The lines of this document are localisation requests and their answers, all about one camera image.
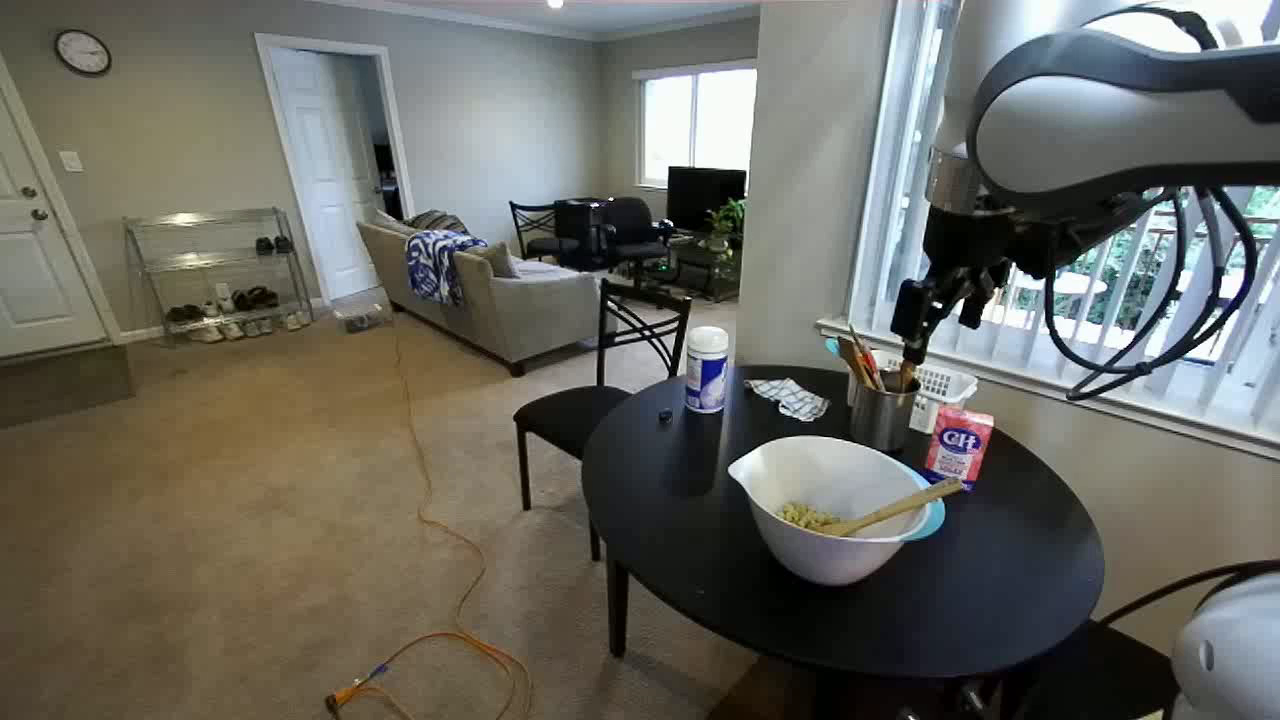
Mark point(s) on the white open interior door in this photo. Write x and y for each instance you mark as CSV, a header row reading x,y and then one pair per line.
x,y
320,187

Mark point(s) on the red spatula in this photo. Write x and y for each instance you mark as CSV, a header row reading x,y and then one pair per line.
x,y
870,366

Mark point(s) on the white vertical window blinds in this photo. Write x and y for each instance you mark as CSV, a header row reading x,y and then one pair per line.
x,y
1203,366

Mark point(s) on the round-headed wooden spoon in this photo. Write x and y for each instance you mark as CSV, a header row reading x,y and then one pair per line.
x,y
907,378

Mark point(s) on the white teal-rimmed mixing bowl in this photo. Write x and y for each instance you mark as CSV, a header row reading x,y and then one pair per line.
x,y
827,562

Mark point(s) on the black metal dining chair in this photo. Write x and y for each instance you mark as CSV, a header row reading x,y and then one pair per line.
x,y
572,404
1092,673

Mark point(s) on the white blue wipes canister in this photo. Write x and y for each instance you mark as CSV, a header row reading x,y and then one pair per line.
x,y
704,372

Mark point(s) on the yellow pasta pieces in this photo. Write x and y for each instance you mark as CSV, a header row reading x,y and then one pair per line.
x,y
805,516

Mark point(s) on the pink sugar box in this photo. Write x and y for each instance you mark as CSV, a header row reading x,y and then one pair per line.
x,y
962,446

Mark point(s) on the black office chair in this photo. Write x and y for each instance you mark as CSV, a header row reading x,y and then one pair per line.
x,y
630,229

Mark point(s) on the white panel front door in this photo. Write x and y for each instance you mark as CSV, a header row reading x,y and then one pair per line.
x,y
35,255

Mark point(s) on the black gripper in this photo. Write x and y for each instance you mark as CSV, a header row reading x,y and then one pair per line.
x,y
994,247

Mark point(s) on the black television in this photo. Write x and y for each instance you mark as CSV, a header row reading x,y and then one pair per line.
x,y
704,193

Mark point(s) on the grey sofa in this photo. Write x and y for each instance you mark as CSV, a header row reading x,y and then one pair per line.
x,y
513,313

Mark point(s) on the round wall clock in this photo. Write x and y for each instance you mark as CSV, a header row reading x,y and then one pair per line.
x,y
82,52

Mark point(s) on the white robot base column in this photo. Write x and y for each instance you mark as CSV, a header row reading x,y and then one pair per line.
x,y
1234,652

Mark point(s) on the metal glass shoe rack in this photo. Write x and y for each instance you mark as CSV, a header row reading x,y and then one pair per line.
x,y
221,275

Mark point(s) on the round black table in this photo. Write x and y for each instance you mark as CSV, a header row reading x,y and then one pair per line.
x,y
692,534

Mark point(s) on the wooden spatula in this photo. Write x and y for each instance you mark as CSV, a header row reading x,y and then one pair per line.
x,y
852,357

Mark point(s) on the wooden stirring spoon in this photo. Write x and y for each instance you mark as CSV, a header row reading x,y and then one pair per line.
x,y
907,505

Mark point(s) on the white light switch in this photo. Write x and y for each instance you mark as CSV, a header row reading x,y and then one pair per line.
x,y
70,163

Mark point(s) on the metal utensil cup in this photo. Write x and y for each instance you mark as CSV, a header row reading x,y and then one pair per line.
x,y
881,418

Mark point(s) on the blue white blanket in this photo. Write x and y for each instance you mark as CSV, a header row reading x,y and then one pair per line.
x,y
433,266

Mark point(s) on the dark door mat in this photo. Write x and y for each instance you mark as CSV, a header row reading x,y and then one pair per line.
x,y
60,384

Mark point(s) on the bright living room window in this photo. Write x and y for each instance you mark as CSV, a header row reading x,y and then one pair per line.
x,y
699,123

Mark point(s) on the green house plant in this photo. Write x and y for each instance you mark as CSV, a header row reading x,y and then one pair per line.
x,y
724,247

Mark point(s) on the crumpled white cloth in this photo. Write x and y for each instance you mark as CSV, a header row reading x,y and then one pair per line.
x,y
791,396

